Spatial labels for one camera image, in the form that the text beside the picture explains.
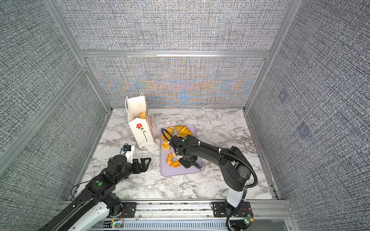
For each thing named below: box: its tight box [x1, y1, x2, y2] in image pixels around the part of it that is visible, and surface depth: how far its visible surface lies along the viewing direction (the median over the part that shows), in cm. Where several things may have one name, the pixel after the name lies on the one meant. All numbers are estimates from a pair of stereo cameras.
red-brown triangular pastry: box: [138, 111, 146, 120], surface depth 102 cm
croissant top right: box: [175, 125, 194, 139], surface depth 104 cm
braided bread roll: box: [161, 140, 172, 152], surface depth 95 cm
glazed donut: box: [166, 153, 182, 168], surface depth 89 cm
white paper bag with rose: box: [124, 92, 156, 148], surface depth 92 cm
